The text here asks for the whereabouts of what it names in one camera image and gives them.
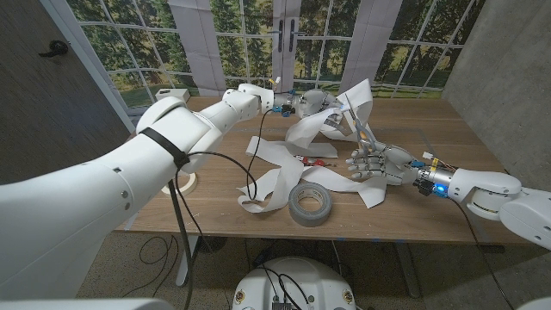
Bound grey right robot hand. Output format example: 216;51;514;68
345;143;454;198

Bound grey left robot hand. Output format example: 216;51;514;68
274;89;345;120

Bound long white receipt paper strip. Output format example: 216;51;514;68
236;78;388;214

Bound scissors with beige grey handles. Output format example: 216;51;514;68
344;93;379;152

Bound printed window forest backdrop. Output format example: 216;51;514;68
40;0;487;124

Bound grey table leg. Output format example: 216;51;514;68
394;240;422;299

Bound white robot torso base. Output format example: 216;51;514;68
232;257;356;310

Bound white power box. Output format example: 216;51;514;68
154;88;192;103

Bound beige masking tape roll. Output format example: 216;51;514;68
161;170;199;195

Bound black round floor object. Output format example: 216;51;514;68
198;235;228;254

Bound white table leg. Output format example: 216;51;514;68
175;234;200;288

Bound white robot torso edge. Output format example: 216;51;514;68
0;298;176;310

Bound thin black left wrist wire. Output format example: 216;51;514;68
174;107;276;310

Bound thin black wrist wire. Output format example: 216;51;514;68
174;107;276;310
451;200;517;310

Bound grey duct tape roll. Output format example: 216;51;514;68
288;181;334;228

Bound thin black right wrist wire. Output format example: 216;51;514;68
451;200;517;310

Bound black torso cable bundle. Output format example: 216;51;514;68
252;264;312;310

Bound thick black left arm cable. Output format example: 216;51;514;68
166;178;195;310

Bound thin black floor cables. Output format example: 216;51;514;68
122;234;180;298

